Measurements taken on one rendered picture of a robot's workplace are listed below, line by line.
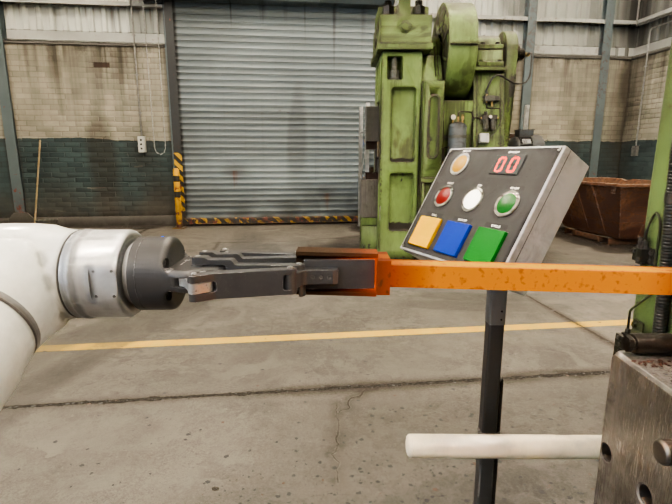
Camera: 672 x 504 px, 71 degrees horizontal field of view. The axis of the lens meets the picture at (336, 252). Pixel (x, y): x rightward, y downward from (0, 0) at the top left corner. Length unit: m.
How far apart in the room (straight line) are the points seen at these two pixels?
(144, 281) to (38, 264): 0.09
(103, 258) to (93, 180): 8.49
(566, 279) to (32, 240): 0.51
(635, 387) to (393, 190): 4.84
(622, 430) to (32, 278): 0.72
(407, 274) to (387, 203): 4.93
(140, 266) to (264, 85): 8.03
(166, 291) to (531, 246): 0.68
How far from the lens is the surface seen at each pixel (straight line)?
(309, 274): 0.45
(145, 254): 0.48
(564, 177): 0.98
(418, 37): 5.54
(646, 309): 1.07
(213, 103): 8.49
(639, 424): 0.74
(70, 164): 9.09
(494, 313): 1.14
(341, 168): 8.45
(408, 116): 5.48
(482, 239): 0.96
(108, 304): 0.49
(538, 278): 0.50
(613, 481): 0.82
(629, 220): 7.25
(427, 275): 0.47
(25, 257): 0.51
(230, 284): 0.44
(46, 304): 0.51
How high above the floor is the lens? 1.18
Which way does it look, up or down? 11 degrees down
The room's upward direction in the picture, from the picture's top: straight up
